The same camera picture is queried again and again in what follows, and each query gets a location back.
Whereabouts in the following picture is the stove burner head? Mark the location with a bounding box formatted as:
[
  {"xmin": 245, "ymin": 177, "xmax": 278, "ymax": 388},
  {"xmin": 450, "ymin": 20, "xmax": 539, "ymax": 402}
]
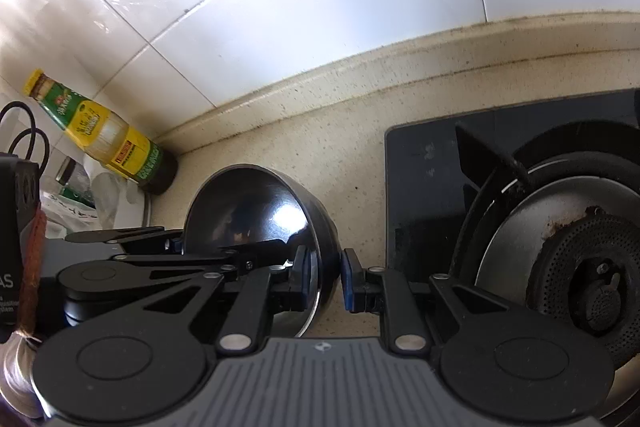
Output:
[{"xmin": 530, "ymin": 207, "xmax": 640, "ymax": 353}]

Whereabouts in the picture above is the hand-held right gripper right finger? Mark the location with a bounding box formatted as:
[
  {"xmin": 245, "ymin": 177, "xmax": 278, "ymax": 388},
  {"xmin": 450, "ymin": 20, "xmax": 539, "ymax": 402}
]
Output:
[{"xmin": 341, "ymin": 248, "xmax": 506, "ymax": 355}]

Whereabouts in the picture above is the white round turntable tray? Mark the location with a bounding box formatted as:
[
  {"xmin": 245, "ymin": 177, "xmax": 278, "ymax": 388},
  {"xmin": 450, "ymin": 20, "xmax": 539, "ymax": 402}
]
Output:
[{"xmin": 40, "ymin": 187, "xmax": 153, "ymax": 242}]

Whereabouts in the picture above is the black pan support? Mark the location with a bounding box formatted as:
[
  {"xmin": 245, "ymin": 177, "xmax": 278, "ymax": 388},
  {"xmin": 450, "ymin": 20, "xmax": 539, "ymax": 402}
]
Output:
[{"xmin": 452, "ymin": 122, "xmax": 640, "ymax": 288}]

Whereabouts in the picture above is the large steel bowl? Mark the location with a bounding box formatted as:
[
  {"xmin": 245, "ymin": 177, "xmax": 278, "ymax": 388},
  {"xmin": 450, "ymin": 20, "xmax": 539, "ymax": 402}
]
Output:
[{"xmin": 183, "ymin": 163, "xmax": 342, "ymax": 340}]

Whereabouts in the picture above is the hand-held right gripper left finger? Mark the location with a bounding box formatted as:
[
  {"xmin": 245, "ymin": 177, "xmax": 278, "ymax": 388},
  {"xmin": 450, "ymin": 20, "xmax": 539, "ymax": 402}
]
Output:
[{"xmin": 141, "ymin": 246, "xmax": 313, "ymax": 355}]

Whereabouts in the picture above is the black gas stove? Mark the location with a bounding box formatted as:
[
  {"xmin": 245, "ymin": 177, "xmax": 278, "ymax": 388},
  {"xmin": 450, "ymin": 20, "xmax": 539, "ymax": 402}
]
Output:
[{"xmin": 384, "ymin": 89, "xmax": 640, "ymax": 427}]

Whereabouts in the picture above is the black cable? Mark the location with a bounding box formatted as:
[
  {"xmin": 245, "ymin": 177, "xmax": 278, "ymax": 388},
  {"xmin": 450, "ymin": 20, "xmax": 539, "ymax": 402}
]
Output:
[
  {"xmin": 11, "ymin": 128, "xmax": 51, "ymax": 170},
  {"xmin": 0, "ymin": 101, "xmax": 37, "ymax": 160}
]

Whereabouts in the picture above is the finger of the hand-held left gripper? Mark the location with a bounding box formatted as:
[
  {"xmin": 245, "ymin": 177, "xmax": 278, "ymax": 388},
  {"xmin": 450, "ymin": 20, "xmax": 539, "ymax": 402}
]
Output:
[
  {"xmin": 56, "ymin": 238, "xmax": 298, "ymax": 303},
  {"xmin": 65, "ymin": 226, "xmax": 188, "ymax": 255}
]

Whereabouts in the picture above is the oil bottle yellow green label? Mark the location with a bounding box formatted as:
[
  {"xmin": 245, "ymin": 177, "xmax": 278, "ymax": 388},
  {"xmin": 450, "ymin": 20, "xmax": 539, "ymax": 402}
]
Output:
[{"xmin": 25, "ymin": 68, "xmax": 179, "ymax": 196}]

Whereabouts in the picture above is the clear bottle with green label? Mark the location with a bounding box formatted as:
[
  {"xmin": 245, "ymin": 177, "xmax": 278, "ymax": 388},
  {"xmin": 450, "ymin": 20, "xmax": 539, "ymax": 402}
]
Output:
[{"xmin": 52, "ymin": 155, "xmax": 101, "ymax": 210}]

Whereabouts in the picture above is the reddish brown strap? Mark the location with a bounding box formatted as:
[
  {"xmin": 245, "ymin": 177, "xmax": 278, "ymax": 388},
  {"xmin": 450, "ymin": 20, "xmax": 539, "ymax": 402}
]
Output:
[{"xmin": 17, "ymin": 209, "xmax": 48, "ymax": 339}]

